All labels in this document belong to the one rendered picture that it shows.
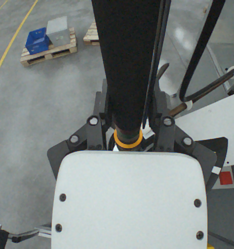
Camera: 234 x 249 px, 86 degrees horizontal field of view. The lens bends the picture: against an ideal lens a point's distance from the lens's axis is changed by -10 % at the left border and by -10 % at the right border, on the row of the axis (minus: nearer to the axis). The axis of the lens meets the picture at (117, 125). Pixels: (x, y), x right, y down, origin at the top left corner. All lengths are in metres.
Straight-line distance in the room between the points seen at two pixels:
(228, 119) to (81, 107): 1.93
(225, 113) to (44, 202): 1.96
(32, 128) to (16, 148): 0.38
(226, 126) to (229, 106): 0.08
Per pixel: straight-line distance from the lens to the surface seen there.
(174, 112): 0.27
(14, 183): 2.31
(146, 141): 0.26
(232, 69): 0.40
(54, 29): 3.25
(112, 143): 0.58
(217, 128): 0.64
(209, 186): 0.37
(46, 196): 2.02
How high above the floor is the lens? 1.75
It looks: 64 degrees down
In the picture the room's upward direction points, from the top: 9 degrees counter-clockwise
